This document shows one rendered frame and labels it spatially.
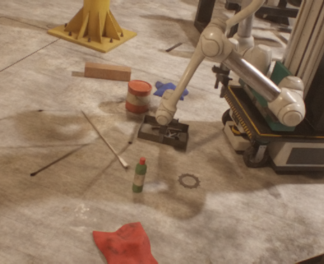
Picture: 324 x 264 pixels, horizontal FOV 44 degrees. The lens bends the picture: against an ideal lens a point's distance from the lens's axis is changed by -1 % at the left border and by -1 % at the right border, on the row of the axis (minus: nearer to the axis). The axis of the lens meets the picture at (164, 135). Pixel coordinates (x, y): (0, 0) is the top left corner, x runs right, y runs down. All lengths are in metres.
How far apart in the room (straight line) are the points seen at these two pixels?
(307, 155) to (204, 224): 0.94
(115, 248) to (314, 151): 1.52
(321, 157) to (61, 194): 1.74
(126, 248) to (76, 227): 0.30
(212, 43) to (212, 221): 0.99
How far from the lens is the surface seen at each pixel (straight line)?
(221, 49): 2.23
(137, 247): 2.06
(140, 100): 3.08
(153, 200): 2.40
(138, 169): 2.31
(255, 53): 2.96
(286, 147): 2.76
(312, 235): 2.58
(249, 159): 2.83
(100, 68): 3.54
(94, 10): 4.29
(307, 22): 2.88
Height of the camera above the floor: 1.62
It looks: 33 degrees down
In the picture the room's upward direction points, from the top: 12 degrees clockwise
